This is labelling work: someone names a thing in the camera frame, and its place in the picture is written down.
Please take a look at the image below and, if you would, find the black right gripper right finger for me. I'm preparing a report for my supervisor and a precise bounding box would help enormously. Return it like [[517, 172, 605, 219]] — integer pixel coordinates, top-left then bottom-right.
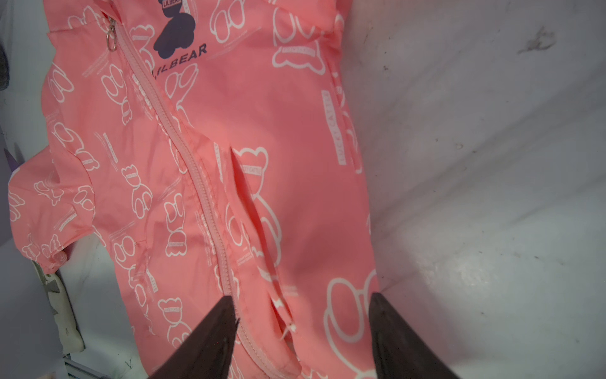
[[369, 292, 459, 379]]

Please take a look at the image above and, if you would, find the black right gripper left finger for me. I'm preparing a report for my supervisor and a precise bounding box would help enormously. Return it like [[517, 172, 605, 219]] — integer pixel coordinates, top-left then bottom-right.
[[150, 295, 238, 379]]

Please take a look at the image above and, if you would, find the pink bear print jacket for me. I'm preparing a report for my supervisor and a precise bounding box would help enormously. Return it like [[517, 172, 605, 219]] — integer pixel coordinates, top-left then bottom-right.
[[9, 1, 378, 378]]

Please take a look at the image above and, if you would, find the cream green work glove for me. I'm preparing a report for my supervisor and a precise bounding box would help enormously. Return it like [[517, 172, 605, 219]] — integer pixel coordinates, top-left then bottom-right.
[[33, 262, 85, 355]]

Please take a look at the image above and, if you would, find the purple ribbed glass vase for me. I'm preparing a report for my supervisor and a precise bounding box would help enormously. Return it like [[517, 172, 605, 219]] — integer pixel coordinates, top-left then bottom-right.
[[0, 45, 9, 91]]

